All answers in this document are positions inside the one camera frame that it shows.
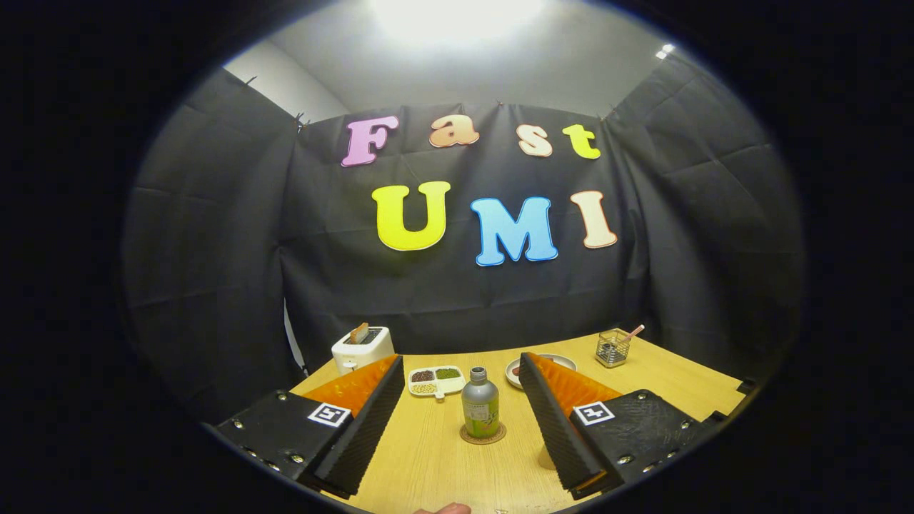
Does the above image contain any round cork coaster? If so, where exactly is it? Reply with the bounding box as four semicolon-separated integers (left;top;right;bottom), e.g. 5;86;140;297
460;421;507;445

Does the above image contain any white round plate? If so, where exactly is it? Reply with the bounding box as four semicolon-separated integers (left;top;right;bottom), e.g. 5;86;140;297
505;353;578;390

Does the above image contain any white toaster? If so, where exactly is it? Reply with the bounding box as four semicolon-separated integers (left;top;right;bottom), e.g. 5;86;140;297
331;326;395;376

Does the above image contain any wooden table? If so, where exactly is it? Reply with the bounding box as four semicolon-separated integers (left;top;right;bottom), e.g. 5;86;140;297
289;328;747;514

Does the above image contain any wire mesh holder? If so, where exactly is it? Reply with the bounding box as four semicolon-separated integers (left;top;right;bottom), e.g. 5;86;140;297
596;329;632;369

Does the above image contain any white divided bean dish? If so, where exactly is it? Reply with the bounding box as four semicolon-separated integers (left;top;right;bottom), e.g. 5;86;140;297
407;366;467;400

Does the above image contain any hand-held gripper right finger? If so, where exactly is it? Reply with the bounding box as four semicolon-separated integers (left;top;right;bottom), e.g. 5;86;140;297
518;351;718;500

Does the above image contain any silver green juice bottle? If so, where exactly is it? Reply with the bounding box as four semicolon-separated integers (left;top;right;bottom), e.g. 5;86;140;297
461;366;501;439

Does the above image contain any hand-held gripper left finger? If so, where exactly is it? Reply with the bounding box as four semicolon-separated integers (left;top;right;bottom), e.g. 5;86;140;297
214;353;406;499

